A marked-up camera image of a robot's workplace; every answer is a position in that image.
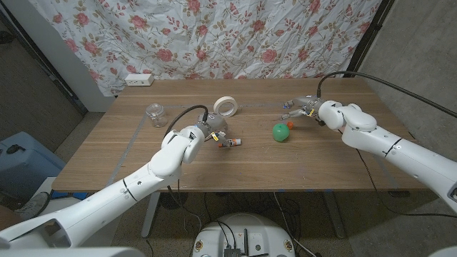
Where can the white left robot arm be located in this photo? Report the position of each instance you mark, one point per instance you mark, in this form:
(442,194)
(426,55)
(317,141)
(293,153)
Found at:
(118,192)

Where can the black antenna stub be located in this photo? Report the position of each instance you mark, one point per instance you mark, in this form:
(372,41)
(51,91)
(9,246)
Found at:
(245,242)

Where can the black backdrop stand pole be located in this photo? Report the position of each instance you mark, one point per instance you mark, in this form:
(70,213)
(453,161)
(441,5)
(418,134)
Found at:
(367,39)

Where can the clear glass jar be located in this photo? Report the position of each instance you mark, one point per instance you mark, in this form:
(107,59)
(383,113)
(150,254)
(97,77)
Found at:
(157,119)

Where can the white table leg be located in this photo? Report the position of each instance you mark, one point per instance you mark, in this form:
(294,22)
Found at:
(150,217)

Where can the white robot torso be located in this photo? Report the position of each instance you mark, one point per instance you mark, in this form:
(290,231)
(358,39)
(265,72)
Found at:
(267,232)

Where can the person bare leg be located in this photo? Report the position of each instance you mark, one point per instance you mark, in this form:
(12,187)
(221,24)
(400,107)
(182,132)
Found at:
(7,217)

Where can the black round floor object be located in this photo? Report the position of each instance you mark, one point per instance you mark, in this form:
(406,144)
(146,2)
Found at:
(173,200)

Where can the blue plastic piece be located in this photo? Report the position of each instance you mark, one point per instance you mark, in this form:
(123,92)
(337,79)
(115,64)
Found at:
(78,196)

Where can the grey port module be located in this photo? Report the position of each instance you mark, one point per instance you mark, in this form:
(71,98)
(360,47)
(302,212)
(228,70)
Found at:
(232,252)

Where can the grey sneaker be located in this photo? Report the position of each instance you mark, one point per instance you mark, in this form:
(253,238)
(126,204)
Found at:
(34,205)

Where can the orange glue stick body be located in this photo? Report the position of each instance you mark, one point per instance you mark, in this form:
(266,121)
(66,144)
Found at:
(233,142)

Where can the white power strip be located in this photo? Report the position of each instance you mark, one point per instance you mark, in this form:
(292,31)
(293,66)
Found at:
(139,80)

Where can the green ball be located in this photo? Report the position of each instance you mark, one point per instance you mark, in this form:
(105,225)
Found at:
(281,132)

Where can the cream masking tape roll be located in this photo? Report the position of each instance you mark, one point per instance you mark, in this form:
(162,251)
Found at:
(225,98)

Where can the grey table leg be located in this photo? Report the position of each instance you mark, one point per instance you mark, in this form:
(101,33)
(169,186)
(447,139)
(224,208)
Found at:
(335,217)

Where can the floral backdrop cloth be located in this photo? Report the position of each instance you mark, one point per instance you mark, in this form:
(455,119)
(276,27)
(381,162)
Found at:
(214,35)

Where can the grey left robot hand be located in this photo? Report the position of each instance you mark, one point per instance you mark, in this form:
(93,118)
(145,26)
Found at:
(217,121)

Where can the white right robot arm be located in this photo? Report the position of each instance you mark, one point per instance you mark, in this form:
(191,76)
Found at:
(392,153)

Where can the blue plastic container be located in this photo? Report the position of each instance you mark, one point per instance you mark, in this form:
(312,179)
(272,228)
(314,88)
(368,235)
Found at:
(32,160)

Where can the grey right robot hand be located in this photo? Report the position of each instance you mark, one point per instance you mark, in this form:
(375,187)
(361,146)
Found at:
(307,105)

